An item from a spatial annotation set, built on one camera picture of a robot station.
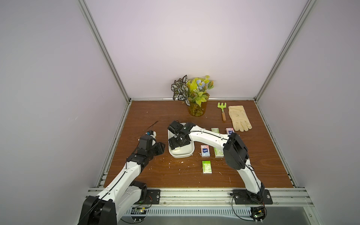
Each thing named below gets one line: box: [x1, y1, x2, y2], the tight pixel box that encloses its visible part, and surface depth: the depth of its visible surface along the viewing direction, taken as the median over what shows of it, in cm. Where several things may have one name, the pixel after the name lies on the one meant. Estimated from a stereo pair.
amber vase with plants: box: [171, 74, 215, 118], surface depth 98 cm
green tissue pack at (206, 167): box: [202, 160, 213, 174], surface depth 83 cm
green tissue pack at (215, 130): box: [210, 127, 220, 134], surface depth 99 cm
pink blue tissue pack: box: [225, 127, 235, 135], surface depth 99 cm
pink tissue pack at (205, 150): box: [200, 144, 210, 158], surface depth 89 cm
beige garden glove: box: [227, 105, 253, 133], surface depth 109 cm
